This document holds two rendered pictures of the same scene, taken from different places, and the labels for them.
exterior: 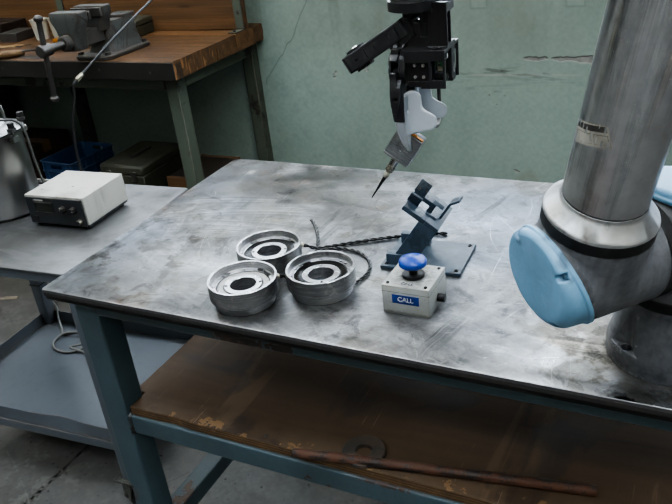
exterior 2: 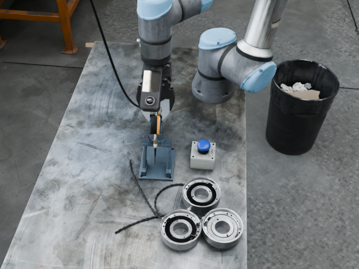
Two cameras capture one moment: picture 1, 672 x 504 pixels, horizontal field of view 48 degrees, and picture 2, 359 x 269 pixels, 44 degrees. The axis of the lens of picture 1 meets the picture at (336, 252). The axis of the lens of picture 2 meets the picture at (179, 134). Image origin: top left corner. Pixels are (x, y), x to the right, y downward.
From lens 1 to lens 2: 159 cm
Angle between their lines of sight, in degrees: 86
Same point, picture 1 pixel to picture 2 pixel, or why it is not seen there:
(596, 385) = (240, 104)
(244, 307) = (239, 221)
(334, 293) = (215, 185)
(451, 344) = (231, 143)
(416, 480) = not seen: hidden behind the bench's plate
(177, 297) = not seen: outside the picture
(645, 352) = (232, 87)
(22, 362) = not seen: outside the picture
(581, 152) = (274, 30)
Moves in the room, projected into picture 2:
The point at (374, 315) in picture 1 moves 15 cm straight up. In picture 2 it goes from (218, 173) to (222, 137)
